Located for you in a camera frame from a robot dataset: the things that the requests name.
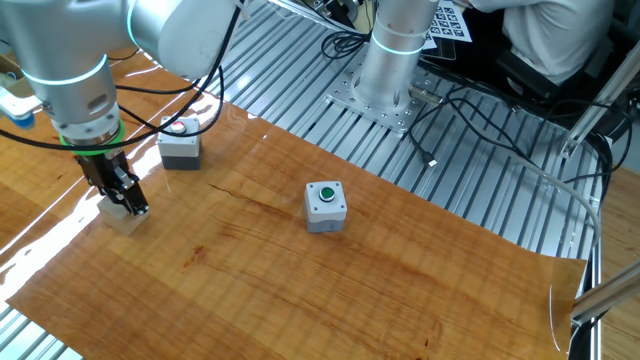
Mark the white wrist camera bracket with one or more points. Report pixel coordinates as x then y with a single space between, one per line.
17 107

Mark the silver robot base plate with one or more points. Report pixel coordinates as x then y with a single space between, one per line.
395 117

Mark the grey green-button switch box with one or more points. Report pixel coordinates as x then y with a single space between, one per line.
325 215

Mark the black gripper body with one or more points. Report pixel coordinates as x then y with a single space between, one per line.
107 172

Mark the printed marker calibration sheet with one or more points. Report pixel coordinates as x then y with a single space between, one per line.
450 22

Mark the grey red-button switch box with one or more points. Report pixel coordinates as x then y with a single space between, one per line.
180 147

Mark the black office chair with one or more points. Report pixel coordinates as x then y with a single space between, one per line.
525 80

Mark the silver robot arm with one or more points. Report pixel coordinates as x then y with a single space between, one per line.
70 40

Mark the person in white shirt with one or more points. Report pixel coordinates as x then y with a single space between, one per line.
550 30

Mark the silver metal connector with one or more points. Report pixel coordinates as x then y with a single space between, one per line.
425 94

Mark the small pale wooden block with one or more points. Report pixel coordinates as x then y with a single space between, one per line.
117 222

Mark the aluminium profile bar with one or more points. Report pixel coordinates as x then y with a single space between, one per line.
610 292
595 110

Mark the clear plastic tube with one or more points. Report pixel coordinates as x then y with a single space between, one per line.
575 195

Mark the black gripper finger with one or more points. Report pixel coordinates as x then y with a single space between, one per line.
134 200
109 195

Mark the wood-grain table mat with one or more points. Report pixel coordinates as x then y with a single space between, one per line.
300 280

